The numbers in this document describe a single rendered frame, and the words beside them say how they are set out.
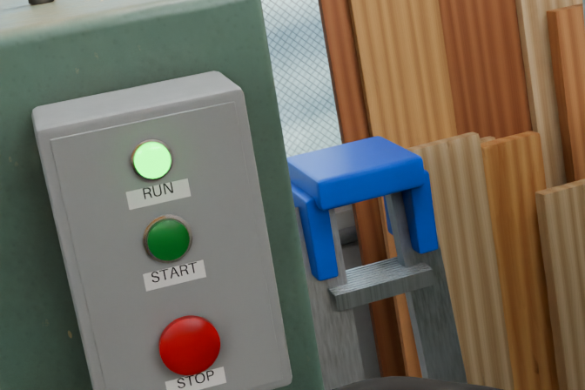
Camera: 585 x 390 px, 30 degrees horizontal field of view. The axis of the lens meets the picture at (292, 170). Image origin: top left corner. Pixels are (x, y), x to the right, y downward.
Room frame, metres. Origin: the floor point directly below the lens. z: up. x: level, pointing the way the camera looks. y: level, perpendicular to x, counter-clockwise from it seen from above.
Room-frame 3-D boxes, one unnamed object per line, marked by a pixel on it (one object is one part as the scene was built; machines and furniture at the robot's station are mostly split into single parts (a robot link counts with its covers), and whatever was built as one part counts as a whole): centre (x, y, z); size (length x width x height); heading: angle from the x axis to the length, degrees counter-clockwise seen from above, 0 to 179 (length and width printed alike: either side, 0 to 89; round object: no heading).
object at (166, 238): (0.50, 0.06, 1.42); 0.02 x 0.01 x 0.02; 103
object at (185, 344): (0.49, 0.06, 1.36); 0.03 x 0.01 x 0.03; 103
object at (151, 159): (0.50, 0.06, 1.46); 0.02 x 0.01 x 0.02; 103
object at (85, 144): (0.53, 0.07, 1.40); 0.10 x 0.06 x 0.16; 103
